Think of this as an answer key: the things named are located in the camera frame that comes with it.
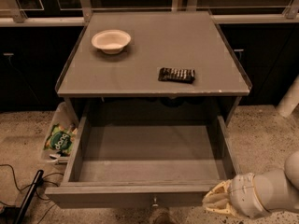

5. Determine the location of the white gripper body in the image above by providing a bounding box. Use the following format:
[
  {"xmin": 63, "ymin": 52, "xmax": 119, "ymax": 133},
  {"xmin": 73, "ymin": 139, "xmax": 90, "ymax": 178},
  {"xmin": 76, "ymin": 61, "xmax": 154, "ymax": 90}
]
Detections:
[{"xmin": 229, "ymin": 173, "xmax": 270, "ymax": 219}]

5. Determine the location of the grey drawer cabinet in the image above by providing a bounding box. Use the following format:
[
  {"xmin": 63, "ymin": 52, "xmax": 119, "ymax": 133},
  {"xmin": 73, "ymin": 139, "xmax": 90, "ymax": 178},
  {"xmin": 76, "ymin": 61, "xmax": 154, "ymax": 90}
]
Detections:
[{"xmin": 56, "ymin": 12, "xmax": 251, "ymax": 121}]

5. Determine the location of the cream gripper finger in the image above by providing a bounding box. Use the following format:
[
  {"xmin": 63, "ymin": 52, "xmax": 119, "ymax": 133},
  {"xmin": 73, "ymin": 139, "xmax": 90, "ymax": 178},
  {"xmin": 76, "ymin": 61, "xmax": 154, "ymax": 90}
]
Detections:
[
  {"xmin": 203, "ymin": 193, "xmax": 238, "ymax": 217},
  {"xmin": 210, "ymin": 179, "xmax": 232, "ymax": 194}
]

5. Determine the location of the white paper bowl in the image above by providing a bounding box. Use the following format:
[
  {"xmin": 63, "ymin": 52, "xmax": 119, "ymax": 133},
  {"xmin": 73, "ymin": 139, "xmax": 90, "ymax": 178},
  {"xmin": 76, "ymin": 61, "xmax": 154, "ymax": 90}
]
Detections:
[{"xmin": 92, "ymin": 30, "xmax": 131, "ymax": 55}]

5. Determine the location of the dark snack bar wrapper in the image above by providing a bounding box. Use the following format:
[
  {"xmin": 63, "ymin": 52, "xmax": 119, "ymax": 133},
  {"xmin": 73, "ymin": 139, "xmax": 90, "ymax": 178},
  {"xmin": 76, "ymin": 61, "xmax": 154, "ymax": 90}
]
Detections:
[{"xmin": 158, "ymin": 67, "xmax": 195, "ymax": 84}]

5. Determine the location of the clear plastic bin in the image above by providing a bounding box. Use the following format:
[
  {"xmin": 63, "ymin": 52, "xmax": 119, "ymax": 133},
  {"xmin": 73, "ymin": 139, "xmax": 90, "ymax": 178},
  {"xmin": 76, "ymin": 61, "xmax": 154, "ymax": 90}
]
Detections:
[{"xmin": 40, "ymin": 102, "xmax": 78, "ymax": 164}]

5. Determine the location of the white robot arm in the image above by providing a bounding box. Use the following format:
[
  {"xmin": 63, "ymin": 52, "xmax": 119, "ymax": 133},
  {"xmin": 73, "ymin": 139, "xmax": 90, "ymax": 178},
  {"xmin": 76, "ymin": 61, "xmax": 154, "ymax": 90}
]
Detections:
[{"xmin": 203, "ymin": 77, "xmax": 299, "ymax": 219}]

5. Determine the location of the grey top drawer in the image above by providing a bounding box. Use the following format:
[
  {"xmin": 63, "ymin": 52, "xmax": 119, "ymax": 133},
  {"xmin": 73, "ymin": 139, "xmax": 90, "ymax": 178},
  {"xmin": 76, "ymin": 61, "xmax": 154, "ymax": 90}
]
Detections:
[{"xmin": 46, "ymin": 117, "xmax": 240, "ymax": 208}]

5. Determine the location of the black bar on floor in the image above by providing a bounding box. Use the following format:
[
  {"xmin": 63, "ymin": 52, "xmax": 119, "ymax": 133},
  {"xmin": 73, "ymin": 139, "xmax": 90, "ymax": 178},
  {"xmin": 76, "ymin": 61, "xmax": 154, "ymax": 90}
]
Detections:
[{"xmin": 13, "ymin": 170, "xmax": 44, "ymax": 224}]

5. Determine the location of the green snack bag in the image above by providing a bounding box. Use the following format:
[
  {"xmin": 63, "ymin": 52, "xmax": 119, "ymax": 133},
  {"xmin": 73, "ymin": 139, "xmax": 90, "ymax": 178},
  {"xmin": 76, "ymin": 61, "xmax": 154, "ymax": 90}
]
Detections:
[{"xmin": 44, "ymin": 123, "xmax": 78, "ymax": 156}]

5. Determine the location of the black cable on floor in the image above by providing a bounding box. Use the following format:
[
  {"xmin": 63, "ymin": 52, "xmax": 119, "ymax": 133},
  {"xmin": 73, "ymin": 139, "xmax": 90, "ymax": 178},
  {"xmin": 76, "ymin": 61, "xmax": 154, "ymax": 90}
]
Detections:
[{"xmin": 0, "ymin": 163, "xmax": 64, "ymax": 224}]

